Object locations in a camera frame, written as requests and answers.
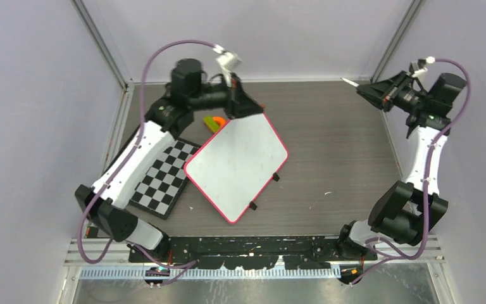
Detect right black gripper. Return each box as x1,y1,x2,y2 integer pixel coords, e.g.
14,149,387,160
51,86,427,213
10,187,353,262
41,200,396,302
355,70,428,113

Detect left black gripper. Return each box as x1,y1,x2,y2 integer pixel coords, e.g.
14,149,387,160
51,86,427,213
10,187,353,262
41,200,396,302
190,74,265,121

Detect orange green toy block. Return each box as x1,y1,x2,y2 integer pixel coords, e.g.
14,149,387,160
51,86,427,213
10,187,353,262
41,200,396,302
203,116,227,134

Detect white marker pen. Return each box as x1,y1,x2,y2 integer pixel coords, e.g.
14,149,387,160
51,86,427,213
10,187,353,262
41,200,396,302
340,77,359,87

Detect pink framed whiteboard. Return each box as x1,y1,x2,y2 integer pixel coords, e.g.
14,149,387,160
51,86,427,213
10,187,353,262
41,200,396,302
184,113,289,224

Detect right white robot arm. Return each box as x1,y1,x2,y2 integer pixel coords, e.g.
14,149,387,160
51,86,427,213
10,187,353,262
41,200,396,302
335,72,467,260

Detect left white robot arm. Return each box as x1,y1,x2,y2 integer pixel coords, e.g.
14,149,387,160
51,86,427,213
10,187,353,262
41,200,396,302
75,53,263,262

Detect black white checkerboard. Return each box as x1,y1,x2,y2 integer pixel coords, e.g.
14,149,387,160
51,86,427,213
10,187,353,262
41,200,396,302
128,138,201,220

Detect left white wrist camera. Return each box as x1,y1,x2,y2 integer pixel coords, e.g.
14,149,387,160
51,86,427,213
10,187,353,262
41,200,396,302
213,44,242,84

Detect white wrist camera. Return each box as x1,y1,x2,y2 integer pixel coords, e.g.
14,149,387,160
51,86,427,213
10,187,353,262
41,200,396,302
408,56,436,78
213,44,242,84

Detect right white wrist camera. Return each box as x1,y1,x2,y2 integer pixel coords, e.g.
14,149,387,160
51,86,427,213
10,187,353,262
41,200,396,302
408,56,436,78

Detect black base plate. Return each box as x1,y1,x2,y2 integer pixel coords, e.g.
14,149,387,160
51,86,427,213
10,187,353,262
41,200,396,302
146,236,377,270

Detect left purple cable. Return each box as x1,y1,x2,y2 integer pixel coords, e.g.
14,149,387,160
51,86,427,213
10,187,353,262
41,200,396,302
77,39,227,287

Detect aluminium front rail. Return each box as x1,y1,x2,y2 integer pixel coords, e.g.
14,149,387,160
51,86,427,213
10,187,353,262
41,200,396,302
63,234,445,281

